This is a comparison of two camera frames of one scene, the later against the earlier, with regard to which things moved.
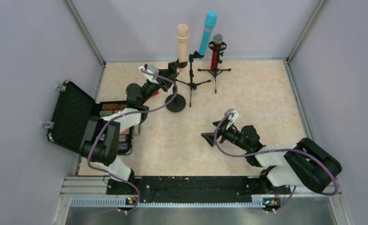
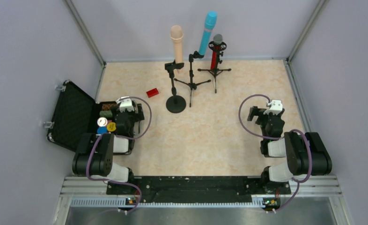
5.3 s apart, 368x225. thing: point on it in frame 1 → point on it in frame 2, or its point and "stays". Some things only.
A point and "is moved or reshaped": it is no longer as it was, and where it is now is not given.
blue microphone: x=210 y=22 stays
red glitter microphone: x=217 y=40 stays
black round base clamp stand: x=179 y=104 stays
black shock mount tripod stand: x=218 y=48 stays
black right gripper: x=219 y=133 → x=260 y=115
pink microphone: x=182 y=33 is moved or reshaped
